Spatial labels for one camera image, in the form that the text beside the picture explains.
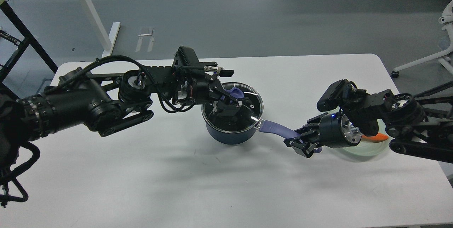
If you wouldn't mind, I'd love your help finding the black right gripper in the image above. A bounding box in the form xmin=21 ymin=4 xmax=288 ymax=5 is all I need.
xmin=284 ymin=113 xmax=362 ymax=158

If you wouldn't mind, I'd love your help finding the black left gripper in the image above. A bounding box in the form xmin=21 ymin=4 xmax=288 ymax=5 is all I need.
xmin=172 ymin=69 xmax=244 ymax=116

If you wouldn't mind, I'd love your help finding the glass pot lid purple knob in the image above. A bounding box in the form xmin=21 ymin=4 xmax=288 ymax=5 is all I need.
xmin=202 ymin=82 xmax=264 ymax=134

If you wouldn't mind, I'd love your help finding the blue saucepan with purple handle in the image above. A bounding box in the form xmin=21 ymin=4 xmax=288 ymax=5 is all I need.
xmin=202 ymin=82 xmax=301 ymax=145

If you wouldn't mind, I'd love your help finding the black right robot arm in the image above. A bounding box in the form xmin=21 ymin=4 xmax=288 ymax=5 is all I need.
xmin=284 ymin=79 xmax=453 ymax=163

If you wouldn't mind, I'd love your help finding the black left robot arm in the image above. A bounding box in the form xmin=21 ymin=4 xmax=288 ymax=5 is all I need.
xmin=0 ymin=46 xmax=249 ymax=207

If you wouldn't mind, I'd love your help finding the pale green oval plate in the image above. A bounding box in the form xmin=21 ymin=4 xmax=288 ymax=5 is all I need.
xmin=335 ymin=119 xmax=391 ymax=157

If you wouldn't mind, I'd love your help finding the orange toy carrot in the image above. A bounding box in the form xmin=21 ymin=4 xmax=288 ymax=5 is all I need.
xmin=361 ymin=133 xmax=389 ymax=143

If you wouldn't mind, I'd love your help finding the white office chair base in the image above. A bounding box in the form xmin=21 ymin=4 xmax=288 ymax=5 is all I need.
xmin=391 ymin=0 xmax=453 ymax=79

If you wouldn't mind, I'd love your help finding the black metal stand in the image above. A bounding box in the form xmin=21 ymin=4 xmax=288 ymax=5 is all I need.
xmin=0 ymin=0 xmax=58 ymax=91

